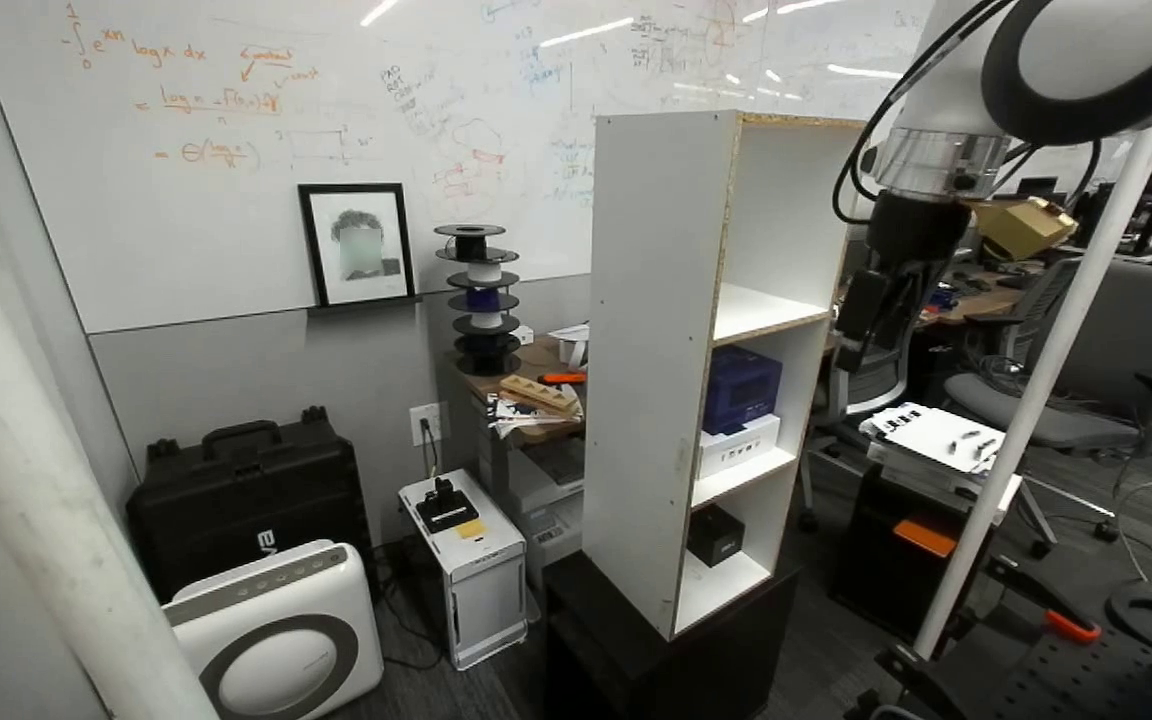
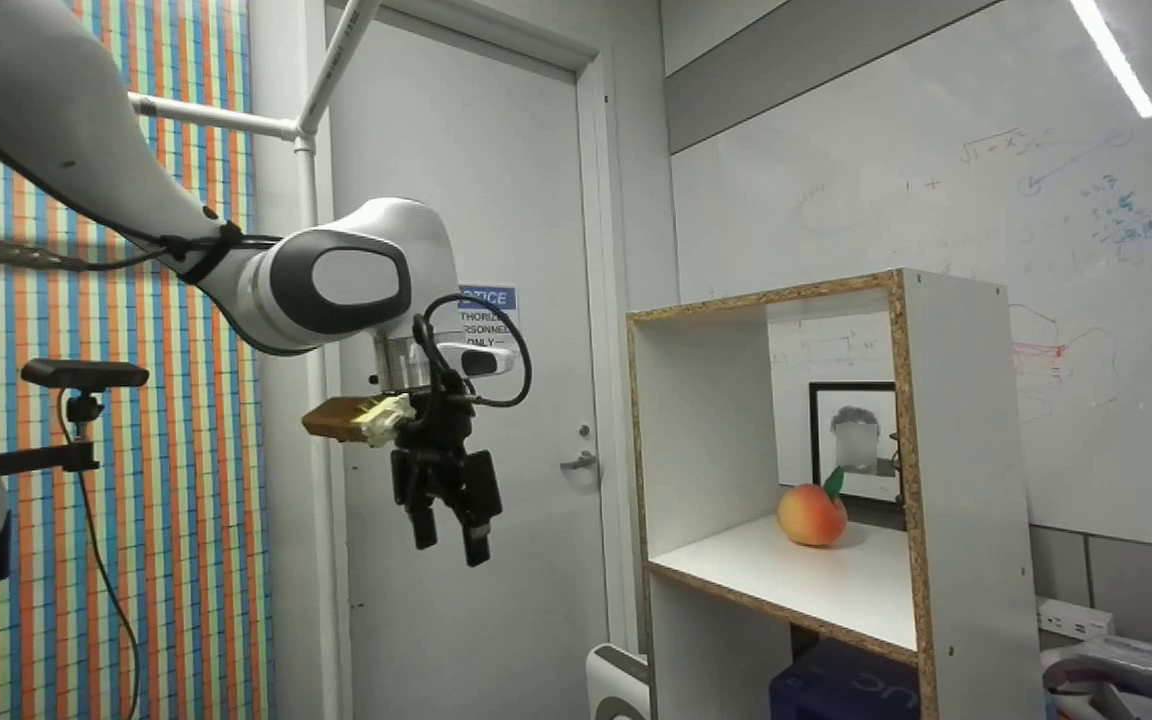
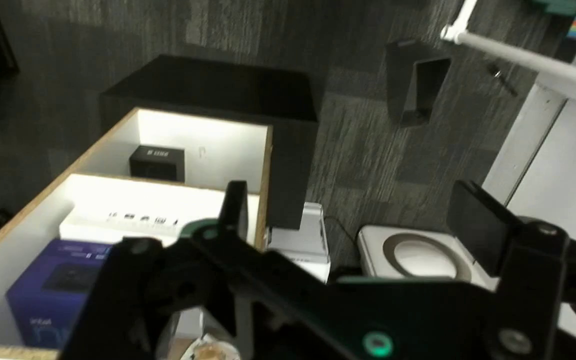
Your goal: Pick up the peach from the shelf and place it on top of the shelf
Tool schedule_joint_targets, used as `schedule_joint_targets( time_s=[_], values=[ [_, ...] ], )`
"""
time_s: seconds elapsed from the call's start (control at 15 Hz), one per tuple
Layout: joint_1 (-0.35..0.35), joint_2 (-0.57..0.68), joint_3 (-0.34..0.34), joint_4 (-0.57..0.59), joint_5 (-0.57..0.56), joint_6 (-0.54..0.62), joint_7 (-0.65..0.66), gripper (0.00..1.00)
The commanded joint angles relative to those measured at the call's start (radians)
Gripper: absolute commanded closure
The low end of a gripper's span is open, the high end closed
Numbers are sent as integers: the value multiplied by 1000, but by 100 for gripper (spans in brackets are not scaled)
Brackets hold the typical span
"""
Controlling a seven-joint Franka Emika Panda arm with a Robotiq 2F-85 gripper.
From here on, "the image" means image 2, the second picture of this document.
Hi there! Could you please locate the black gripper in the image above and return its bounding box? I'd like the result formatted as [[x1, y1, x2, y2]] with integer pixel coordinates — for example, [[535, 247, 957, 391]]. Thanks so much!
[[387, 386, 508, 572]]

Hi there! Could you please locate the orange red peach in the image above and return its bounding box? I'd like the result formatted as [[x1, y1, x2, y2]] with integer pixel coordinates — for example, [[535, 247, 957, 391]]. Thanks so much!
[[770, 480, 850, 551]]

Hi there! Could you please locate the white shelf with particleboard edges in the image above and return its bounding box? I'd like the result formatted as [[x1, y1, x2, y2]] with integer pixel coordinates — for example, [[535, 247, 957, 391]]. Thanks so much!
[[622, 264, 1046, 720]]

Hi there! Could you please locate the grey door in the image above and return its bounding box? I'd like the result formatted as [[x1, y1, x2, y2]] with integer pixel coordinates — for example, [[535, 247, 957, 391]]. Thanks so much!
[[322, 9, 622, 720]]

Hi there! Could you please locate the white and grey chair back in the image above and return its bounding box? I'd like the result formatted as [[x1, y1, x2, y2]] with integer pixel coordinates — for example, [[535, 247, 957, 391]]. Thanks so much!
[[582, 639, 656, 720]]

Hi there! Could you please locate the blue and white door sign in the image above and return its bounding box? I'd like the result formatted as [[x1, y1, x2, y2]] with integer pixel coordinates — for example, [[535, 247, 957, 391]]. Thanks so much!
[[455, 279, 518, 318]]

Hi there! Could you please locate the framed black-and-white portrait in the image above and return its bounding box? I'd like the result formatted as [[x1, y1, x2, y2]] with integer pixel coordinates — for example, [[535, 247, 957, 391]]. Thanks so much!
[[806, 380, 903, 510]]

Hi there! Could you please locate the dark blue bin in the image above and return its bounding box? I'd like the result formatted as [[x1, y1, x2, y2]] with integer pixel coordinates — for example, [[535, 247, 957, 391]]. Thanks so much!
[[767, 639, 923, 720]]

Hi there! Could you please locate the small white box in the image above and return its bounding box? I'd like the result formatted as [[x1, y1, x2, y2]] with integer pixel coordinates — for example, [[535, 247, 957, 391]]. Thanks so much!
[[1035, 598, 1117, 648]]

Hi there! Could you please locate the whiteboard with scribbles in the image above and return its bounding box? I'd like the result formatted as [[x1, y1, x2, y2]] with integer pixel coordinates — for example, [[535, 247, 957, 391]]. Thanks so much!
[[669, 0, 1152, 557]]

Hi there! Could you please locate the grey padded armrest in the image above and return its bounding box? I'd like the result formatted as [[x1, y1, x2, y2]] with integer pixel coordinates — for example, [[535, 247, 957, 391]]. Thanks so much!
[[1040, 638, 1152, 720]]

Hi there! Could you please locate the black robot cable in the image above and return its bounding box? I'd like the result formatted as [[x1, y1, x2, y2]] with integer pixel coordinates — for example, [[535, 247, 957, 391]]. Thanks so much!
[[408, 290, 535, 414]]

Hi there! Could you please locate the colourful striped wall panel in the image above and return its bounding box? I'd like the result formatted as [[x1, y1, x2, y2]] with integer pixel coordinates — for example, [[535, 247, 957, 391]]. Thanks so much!
[[0, 0, 273, 720]]

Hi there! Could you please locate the thin black hanging cable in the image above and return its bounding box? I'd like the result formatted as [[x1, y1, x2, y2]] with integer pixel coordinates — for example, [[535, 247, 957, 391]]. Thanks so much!
[[56, 391, 147, 720]]

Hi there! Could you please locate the black camera on stand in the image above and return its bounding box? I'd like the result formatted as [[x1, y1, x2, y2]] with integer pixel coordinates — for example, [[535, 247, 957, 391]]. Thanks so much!
[[0, 358, 151, 480]]

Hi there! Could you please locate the metal pole frame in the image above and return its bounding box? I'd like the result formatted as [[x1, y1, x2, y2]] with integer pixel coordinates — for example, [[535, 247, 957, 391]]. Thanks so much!
[[122, 0, 382, 147]]

